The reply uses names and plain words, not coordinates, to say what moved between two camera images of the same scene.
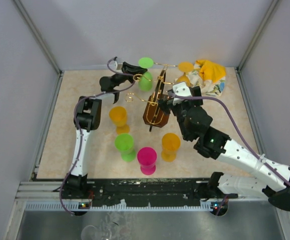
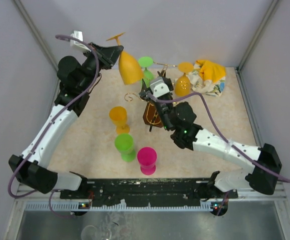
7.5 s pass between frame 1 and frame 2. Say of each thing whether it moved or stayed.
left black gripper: moved
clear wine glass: stayed
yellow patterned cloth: stayed
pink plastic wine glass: stayed
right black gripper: moved
